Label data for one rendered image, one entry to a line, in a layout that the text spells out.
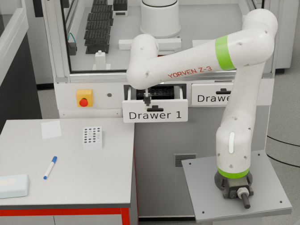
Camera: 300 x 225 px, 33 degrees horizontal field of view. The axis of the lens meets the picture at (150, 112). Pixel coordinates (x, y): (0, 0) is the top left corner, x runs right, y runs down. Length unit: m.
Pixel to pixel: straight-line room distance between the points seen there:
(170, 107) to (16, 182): 0.73
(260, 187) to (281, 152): 1.50
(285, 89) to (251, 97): 2.24
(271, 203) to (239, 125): 0.31
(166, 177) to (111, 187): 0.69
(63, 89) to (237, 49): 1.02
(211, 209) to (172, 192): 0.86
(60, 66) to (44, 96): 1.81
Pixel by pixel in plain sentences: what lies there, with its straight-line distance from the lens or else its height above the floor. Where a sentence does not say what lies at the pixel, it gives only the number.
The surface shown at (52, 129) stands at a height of 0.78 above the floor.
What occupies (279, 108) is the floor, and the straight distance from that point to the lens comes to 3.96.
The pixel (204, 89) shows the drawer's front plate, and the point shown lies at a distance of 2.39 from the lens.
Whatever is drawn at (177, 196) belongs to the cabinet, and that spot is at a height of 0.22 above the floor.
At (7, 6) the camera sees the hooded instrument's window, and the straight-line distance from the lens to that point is 3.03.
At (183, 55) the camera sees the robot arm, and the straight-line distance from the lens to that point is 1.78.
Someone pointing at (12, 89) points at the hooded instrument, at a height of 0.65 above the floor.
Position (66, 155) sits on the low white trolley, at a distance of 2.27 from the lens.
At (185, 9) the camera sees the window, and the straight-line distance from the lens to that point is 2.24.
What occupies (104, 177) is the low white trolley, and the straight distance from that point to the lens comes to 2.13.
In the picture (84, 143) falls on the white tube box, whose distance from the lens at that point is 2.26.
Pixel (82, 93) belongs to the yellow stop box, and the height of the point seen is 0.91.
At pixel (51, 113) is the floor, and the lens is 3.96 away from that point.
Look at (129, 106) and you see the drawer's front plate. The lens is 2.27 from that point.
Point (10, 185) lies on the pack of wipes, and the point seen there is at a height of 0.80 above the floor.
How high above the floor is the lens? 2.15
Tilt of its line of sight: 34 degrees down
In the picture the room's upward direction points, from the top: 2 degrees counter-clockwise
